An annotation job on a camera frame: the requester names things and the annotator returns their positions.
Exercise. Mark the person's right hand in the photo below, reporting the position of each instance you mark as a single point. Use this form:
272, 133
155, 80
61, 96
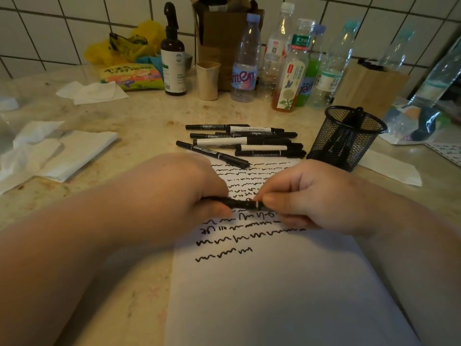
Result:
324, 198

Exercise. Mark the person's left hand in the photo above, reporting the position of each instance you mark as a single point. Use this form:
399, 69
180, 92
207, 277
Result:
165, 198

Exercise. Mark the black mesh pen holder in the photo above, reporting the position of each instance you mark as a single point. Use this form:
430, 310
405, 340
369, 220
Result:
324, 147

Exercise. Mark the pile of black pens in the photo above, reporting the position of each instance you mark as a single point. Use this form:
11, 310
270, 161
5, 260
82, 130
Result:
223, 141

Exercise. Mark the white paper sheet fine scribbles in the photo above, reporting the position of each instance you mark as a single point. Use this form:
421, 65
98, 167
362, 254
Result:
281, 302

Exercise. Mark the person's left forearm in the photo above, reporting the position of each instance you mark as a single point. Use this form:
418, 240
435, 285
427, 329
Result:
50, 270

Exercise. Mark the person's right forearm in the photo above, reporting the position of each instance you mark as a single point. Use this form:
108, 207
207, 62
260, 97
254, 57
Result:
414, 266

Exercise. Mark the small white paper piece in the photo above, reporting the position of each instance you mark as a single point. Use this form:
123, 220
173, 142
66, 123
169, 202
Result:
390, 167

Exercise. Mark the folded white napkin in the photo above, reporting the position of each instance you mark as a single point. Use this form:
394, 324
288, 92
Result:
86, 151

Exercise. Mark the clear plastic bag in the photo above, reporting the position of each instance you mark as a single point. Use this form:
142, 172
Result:
414, 126

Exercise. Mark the orange tea bottle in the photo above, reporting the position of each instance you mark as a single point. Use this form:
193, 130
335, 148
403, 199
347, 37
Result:
288, 86

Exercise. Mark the small cardboard box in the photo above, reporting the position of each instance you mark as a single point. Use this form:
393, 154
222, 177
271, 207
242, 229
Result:
371, 90

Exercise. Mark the water bottle teal cap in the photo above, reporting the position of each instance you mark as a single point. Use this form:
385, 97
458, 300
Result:
394, 52
327, 79
435, 82

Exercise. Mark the beige cup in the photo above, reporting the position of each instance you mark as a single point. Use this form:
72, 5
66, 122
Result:
208, 82

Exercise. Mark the flat white tissue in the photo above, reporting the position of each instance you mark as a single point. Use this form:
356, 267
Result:
97, 93

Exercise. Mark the colourful snack packet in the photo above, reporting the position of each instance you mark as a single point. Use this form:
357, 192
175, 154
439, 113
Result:
129, 77

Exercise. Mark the brown spray bottle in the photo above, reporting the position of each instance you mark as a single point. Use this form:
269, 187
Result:
173, 68

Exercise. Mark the green soda bottle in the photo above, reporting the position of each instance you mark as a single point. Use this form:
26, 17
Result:
313, 68

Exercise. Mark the zigzag scribbled paper sheet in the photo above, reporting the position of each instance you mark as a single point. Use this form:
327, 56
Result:
448, 153

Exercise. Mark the grey bowl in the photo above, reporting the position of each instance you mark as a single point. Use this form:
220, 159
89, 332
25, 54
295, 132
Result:
188, 63

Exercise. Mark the crumpled white tissue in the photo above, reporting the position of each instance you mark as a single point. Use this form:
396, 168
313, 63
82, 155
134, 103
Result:
29, 158

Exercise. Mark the clear bottle purple cap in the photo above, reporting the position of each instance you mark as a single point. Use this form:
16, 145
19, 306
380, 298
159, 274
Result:
245, 75

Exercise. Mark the yellow plastic bag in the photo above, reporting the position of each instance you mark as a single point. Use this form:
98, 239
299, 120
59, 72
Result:
108, 50

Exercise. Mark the clear bottle white cap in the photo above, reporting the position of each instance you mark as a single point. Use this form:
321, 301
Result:
275, 46

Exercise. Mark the open cardboard box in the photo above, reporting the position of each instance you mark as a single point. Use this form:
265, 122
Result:
219, 32

